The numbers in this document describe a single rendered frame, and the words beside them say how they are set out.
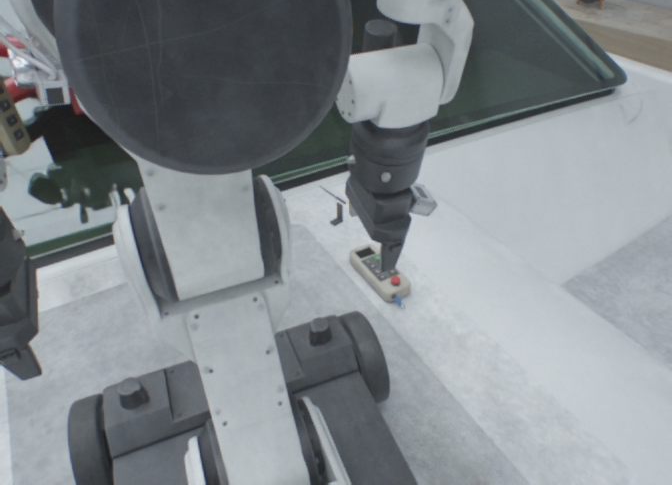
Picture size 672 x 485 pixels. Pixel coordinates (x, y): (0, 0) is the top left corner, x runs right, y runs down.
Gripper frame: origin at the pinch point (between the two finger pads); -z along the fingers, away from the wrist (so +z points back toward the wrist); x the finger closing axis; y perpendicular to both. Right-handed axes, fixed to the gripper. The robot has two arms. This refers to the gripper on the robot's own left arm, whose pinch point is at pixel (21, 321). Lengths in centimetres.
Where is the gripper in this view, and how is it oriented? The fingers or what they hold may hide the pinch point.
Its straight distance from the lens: 69.4
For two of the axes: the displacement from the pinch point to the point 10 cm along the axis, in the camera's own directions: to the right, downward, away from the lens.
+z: 0.6, -6.5, -7.6
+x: -3.7, -7.2, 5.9
